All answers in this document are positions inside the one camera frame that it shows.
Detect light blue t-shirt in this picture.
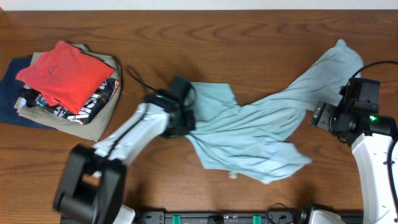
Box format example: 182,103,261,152
187,39,363,184

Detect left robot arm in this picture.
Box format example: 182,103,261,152
53,92,195,223

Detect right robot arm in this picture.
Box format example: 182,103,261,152
296,102,397,223

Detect black printed folded shirt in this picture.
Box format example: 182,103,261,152
19,77,121,126

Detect khaki folded garment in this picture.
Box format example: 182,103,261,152
14,44,122,141

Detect red folded shirt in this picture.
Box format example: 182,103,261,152
16,41,114,114

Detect navy blue folded garment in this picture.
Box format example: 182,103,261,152
1,55,53,129

